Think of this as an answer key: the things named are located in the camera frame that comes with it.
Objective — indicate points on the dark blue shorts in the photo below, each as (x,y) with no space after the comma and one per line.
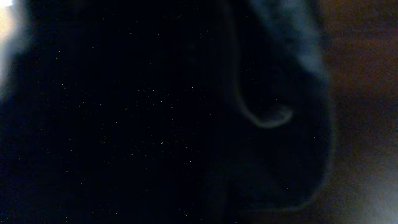
(161,111)

